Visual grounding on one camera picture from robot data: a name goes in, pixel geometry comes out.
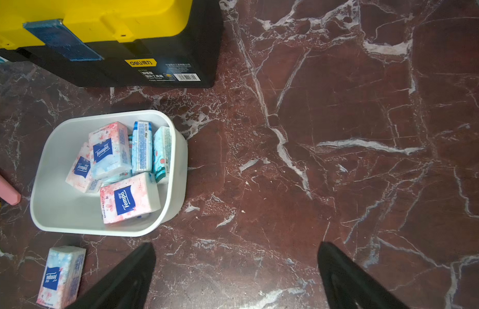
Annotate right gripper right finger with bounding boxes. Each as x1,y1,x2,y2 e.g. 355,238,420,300
317,242,408,308

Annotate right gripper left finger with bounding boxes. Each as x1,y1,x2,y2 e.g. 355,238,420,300
68,243,156,308

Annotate pink Tempo tissue pack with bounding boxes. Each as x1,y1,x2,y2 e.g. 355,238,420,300
100,173,162,224
36,246,86,308
65,142,102,194

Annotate white plastic storage box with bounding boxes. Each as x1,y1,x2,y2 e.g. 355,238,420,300
30,109,188,237

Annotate blue elephant tissue pack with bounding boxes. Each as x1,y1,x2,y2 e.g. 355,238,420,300
131,121,153,175

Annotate pink Tempo pack in box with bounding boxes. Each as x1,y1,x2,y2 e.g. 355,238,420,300
88,122,132,179

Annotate green white tissue pack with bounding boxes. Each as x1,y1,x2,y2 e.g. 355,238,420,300
153,126,172,184

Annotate yellow black toolbox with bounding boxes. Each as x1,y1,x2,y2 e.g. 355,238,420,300
0,1,224,88

